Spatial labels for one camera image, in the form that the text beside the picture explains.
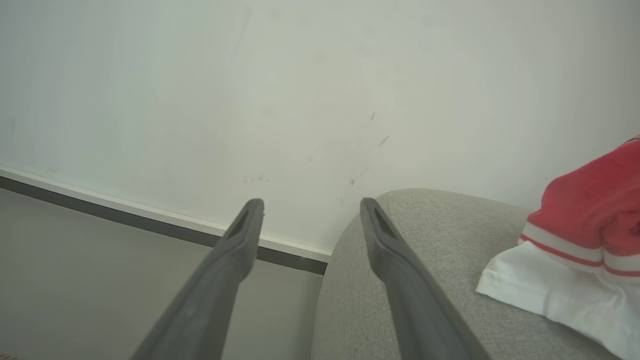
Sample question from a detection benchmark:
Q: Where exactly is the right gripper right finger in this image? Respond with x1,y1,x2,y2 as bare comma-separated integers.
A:
359,197,494,360

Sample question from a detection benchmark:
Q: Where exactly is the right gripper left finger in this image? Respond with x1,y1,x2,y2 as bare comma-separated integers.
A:
130,198,266,360

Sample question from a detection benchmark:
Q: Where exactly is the red and white garment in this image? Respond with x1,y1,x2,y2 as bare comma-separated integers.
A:
475,135,640,360

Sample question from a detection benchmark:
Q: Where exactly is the grey fabric sofa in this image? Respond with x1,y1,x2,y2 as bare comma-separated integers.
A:
310,188,640,360

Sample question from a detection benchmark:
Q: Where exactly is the white and black baseboard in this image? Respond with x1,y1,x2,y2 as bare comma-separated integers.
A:
0,164,333,276

